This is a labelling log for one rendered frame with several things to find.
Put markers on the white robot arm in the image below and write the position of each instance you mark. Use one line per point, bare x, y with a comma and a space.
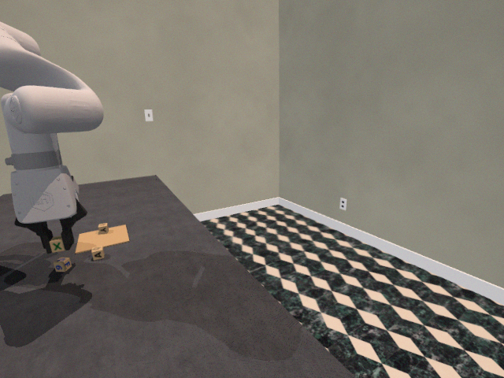
43, 110

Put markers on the tan block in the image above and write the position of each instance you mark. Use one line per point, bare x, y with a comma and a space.
62, 264
103, 228
97, 253
56, 244

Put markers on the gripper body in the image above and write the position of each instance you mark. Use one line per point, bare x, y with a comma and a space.
45, 194

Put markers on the orange flat mat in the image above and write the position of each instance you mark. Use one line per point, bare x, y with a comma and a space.
116, 235

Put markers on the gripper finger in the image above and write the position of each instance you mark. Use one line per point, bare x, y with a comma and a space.
41, 230
67, 223

